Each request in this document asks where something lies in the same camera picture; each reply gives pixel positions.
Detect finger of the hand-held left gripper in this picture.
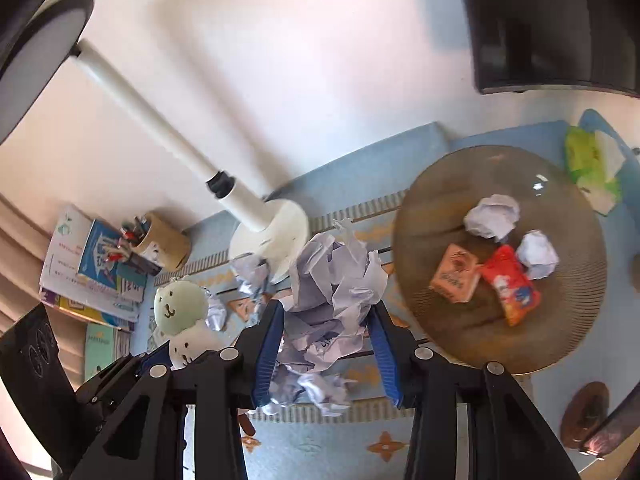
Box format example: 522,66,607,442
75,350,171,423

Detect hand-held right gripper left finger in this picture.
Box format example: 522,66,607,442
67,300,286,480

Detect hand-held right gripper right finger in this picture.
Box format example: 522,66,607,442
370,304,583,480

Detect white paper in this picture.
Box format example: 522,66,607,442
463,193,521,242
515,230,560,281
206,294,229,332
231,254,274,313
270,217,390,417

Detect brown round plate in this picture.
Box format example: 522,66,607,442
392,145,608,376

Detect green book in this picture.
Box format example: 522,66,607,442
83,322,132,382

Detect dango plush toy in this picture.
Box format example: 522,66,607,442
151,276,257,437

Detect orange packet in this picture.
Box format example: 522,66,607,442
428,243,484,305

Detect stack of books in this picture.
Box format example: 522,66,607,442
38,202,149,332

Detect blue patterned table mat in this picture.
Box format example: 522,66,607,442
131,120,640,480

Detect white lamp base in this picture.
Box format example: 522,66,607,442
0,0,308,281

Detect red snack packet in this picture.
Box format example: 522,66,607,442
479,244,542,329

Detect beige pen holder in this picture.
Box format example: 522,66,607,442
131,210,192,274

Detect bunch of pens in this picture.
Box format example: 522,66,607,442
102,214,152,266

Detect brown wooden coaster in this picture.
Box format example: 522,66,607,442
559,381,610,451

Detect green tissue packet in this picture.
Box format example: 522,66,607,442
564,125,627,217

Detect dark monitor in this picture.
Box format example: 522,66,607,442
452,0,640,98

